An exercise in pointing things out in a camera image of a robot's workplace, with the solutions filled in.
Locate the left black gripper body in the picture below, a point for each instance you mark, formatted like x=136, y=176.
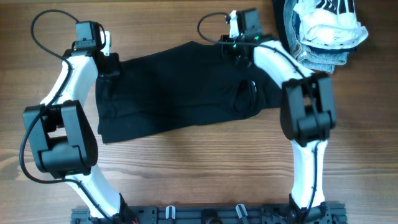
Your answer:
x=112, y=68

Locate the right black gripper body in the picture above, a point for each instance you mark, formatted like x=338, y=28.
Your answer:
x=234, y=49

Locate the black t-shirt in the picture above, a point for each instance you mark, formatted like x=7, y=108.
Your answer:
x=188, y=85

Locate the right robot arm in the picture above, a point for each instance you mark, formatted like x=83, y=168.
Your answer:
x=307, y=111

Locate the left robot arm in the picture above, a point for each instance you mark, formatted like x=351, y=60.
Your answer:
x=60, y=136

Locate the black folded garment under jeans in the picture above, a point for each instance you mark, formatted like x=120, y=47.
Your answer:
x=278, y=8

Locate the folded blue jeans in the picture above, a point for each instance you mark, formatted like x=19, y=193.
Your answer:
x=310, y=57

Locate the white printed garment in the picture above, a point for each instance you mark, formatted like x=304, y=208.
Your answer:
x=329, y=24

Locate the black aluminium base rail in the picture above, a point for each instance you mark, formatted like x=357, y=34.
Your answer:
x=266, y=213

